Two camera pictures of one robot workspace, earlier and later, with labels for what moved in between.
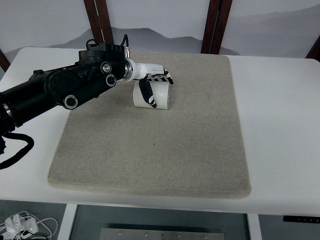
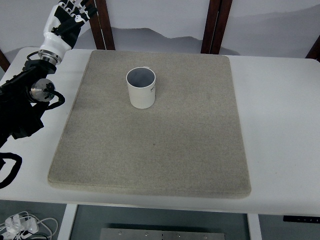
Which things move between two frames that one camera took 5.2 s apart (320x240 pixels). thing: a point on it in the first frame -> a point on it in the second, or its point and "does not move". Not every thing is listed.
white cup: [160, 91] -> [141, 81]
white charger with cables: [24, 226] does not move
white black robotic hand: [145, 73] -> [63, 27]
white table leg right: [254, 227] does not move
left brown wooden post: [100, 21] does not move
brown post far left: [4, 63] does not move
